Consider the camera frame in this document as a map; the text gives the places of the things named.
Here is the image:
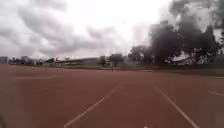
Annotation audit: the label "small dark tree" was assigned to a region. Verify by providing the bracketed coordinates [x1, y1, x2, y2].
[108, 53, 125, 68]

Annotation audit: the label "long low building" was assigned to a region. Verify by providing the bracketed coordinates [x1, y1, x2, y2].
[54, 57, 102, 67]

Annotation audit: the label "red running track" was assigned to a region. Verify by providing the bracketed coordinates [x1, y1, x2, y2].
[0, 64, 224, 128]

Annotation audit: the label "group of dark trees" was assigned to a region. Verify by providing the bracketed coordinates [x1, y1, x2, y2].
[127, 0, 224, 68]

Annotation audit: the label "white building with sloped roof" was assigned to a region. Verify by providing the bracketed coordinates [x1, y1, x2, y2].
[167, 49, 203, 66]

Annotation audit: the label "grass strip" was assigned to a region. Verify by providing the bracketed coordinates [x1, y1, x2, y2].
[63, 64, 224, 78]

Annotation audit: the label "distant buildings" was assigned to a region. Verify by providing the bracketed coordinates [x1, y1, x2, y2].
[0, 55, 45, 66]

